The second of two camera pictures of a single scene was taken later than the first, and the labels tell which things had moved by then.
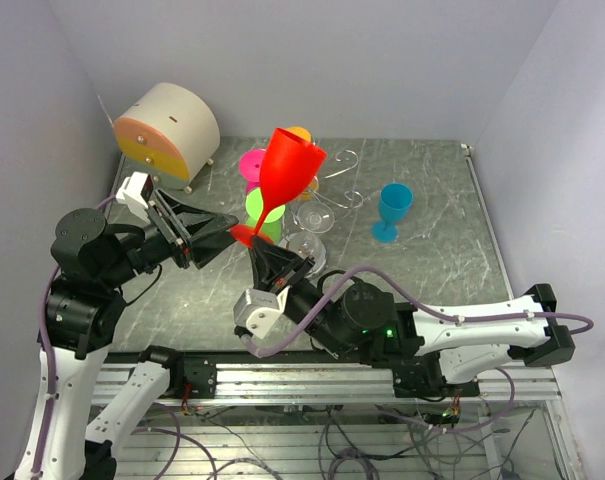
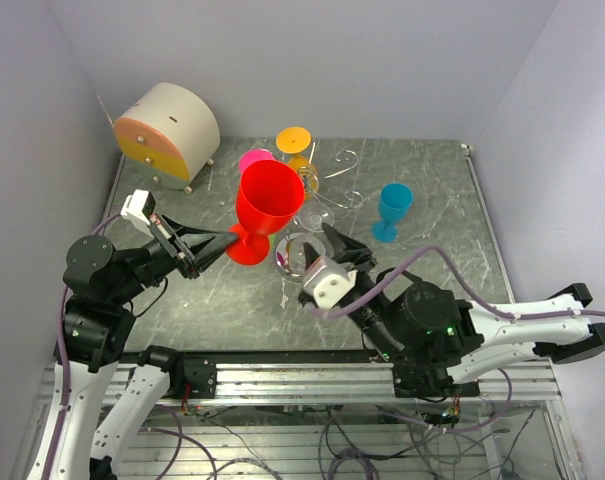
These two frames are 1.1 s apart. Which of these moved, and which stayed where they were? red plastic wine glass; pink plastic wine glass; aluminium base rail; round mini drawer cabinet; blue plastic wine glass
Moved: red plastic wine glass
Stayed: round mini drawer cabinet; blue plastic wine glass; pink plastic wine glass; aluminium base rail
